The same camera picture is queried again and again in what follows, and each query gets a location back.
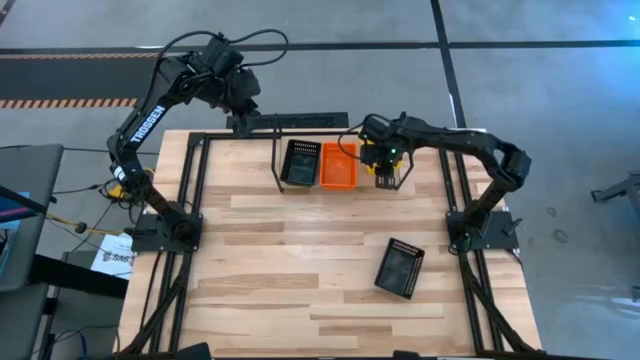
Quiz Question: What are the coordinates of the red slotted plastic basket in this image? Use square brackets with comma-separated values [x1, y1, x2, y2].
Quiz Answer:
[318, 141, 360, 191]

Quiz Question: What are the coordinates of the black slotted plastic basket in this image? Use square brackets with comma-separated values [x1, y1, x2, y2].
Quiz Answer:
[278, 138, 323, 189]
[373, 236, 427, 301]

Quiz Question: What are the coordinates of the black-framed wooden shelf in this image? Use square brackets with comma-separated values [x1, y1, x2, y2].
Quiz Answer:
[267, 113, 419, 195]

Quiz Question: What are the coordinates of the black perforated floor grate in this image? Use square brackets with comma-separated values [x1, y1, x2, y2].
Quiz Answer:
[225, 111, 350, 130]

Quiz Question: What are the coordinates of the black hazard-striped floor mat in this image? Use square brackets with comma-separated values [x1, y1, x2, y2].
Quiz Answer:
[0, 52, 169, 110]

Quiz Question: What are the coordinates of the white printed paper sheet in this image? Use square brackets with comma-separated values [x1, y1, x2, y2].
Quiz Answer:
[89, 232, 136, 280]

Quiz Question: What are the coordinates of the grey desk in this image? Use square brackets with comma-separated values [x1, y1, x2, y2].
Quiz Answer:
[0, 143, 65, 294]

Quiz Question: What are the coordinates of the blue flat object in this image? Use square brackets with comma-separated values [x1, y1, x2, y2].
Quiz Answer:
[0, 192, 32, 225]

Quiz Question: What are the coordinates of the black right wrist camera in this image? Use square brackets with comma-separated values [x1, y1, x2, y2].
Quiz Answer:
[358, 115, 390, 147]

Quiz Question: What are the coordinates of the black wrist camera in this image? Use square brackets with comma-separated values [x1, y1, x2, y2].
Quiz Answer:
[358, 115, 390, 147]
[199, 35, 245, 76]

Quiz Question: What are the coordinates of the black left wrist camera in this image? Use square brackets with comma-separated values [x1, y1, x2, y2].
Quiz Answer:
[199, 35, 245, 76]

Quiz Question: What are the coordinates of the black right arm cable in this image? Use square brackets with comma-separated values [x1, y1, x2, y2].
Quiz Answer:
[337, 124, 369, 162]

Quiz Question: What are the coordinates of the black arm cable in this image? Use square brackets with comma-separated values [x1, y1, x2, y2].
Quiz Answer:
[337, 124, 369, 162]
[149, 28, 290, 71]

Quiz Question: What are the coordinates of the black aluminium table frame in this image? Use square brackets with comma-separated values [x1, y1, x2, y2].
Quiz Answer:
[117, 128, 544, 360]

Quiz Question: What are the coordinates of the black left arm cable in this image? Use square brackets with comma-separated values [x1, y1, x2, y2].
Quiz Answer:
[149, 28, 290, 71]

